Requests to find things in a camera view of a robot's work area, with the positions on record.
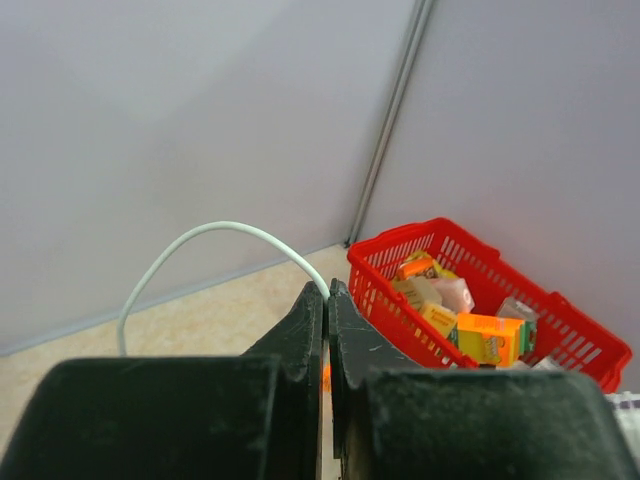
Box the white wrapped packet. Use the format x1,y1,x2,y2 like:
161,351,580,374
507,356,562,371

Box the orange sponge pack on table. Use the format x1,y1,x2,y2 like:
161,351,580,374
322,364,332,393

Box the grey small box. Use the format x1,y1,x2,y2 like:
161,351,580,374
496,297,539,323

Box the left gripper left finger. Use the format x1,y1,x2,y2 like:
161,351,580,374
1,283,324,479

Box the orange lid jar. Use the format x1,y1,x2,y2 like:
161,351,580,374
396,258,438,280

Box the pink packet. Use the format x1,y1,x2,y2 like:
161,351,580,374
431,278,475,313

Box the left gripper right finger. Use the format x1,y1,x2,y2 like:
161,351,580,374
327,280,639,479

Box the brown cardboard box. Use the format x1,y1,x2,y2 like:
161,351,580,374
391,276,442,311

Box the white wire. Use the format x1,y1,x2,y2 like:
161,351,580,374
117,220,332,357

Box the yellow bag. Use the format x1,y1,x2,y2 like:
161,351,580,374
396,250,458,280

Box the red plastic basket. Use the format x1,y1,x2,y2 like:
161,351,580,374
347,218,632,393

